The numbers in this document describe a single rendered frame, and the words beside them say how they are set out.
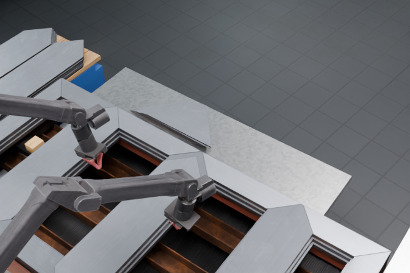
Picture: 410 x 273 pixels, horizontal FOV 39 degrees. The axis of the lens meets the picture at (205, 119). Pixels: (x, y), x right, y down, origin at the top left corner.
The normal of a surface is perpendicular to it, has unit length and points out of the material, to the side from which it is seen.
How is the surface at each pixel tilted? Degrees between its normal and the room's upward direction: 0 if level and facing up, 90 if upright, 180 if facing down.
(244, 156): 0
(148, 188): 80
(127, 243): 0
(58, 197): 82
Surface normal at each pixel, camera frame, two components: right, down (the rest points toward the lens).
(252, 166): -0.01, -0.72
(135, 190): 0.65, 0.36
